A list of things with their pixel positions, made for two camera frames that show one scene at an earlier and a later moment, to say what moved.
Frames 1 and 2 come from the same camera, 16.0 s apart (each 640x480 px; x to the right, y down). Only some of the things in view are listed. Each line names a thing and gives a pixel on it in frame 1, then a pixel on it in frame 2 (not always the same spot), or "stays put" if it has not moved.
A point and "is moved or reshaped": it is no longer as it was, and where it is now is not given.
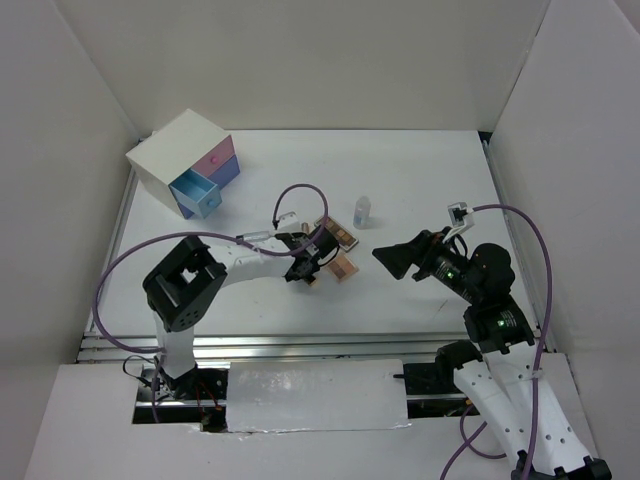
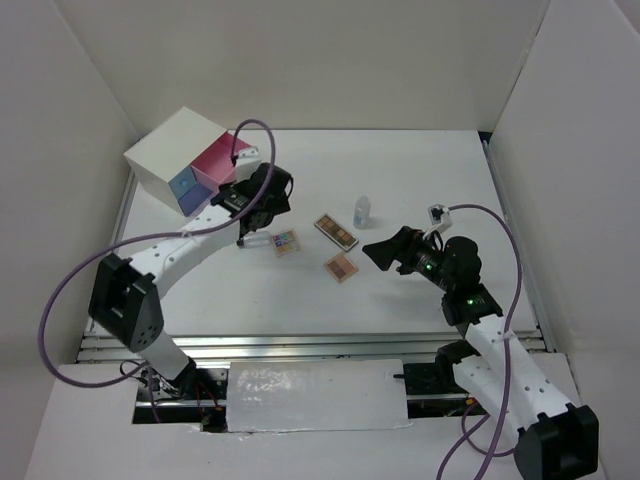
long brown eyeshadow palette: (345, 239) stays put
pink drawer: (216, 158) is moved or reshaped
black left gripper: (292, 278) to (238, 187)
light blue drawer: (196, 192) is moved or reshaped
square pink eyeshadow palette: (342, 268) stays put
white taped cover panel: (270, 396) stays put
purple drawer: (221, 176) to (194, 200)
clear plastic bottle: (361, 212) stays put
